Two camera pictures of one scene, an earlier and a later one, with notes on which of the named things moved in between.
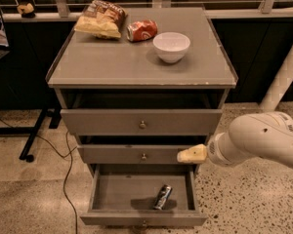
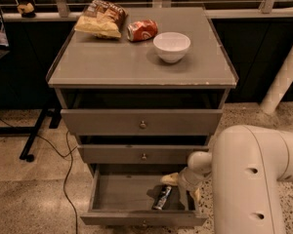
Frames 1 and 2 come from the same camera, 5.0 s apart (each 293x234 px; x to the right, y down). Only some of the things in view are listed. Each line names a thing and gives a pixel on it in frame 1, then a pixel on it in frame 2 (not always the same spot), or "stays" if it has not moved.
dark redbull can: (163, 197) stays
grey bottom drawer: (123, 195) stays
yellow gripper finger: (193, 154) → (172, 178)
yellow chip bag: (102, 19) stays
